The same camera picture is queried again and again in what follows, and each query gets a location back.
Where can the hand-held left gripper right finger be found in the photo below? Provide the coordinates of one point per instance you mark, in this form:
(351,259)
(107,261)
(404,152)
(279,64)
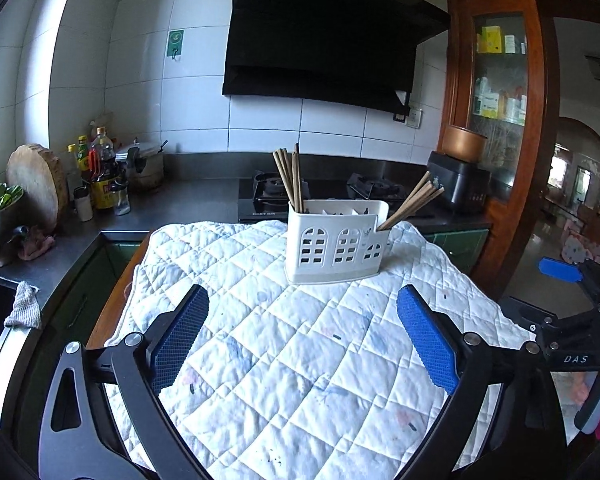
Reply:
(427,340)

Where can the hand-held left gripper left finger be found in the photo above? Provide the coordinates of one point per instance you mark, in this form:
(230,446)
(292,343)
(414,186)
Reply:
(180,340)

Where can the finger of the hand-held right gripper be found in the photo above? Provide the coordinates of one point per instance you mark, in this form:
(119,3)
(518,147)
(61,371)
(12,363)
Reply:
(560,268)
(527,314)

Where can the white plastic utensil holder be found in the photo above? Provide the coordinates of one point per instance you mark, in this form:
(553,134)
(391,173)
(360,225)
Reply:
(337,252)

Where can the long wooden chopstick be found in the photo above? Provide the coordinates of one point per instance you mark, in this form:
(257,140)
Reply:
(405,203)
(421,198)
(431,198)

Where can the pink cartoon cat cushion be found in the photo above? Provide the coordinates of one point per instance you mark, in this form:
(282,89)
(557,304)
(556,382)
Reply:
(582,245)

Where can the wooden glass door cabinet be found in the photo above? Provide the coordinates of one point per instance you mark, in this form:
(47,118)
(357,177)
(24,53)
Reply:
(537,170)

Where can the white quilted cloth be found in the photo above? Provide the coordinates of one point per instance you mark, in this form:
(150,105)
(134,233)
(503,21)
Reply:
(290,360)

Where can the black kitchen appliance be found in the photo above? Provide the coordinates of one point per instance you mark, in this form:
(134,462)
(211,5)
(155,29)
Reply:
(455,185)

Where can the small glass jar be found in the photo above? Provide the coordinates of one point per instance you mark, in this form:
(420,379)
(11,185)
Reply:
(121,199)

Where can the copper coloured pot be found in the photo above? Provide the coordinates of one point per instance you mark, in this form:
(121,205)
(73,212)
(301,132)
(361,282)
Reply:
(464,144)

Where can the grey dish rag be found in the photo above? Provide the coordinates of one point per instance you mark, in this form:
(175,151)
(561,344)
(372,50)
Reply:
(24,307)

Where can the pink crumpled cloth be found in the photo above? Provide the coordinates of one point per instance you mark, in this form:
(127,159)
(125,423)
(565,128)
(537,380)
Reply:
(37,246)

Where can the black gas stove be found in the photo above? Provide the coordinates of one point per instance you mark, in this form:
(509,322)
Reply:
(330,195)

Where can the steel cooking pot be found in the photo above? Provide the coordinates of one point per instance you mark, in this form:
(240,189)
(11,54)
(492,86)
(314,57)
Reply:
(142,167)

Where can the yellow capped oil bottle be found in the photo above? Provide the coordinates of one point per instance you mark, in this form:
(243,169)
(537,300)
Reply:
(82,160)

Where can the round wooden cutting board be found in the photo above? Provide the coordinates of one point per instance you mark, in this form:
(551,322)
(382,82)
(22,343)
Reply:
(34,185)

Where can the yellow box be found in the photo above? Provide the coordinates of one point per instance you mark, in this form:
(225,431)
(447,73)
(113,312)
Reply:
(490,39)

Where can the black range hood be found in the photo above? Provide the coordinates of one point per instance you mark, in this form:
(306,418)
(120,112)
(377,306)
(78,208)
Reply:
(320,35)

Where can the wall socket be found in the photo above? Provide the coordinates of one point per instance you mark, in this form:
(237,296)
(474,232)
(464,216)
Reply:
(409,117)

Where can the green wall hook sticker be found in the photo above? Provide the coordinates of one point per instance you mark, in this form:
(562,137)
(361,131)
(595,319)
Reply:
(175,42)

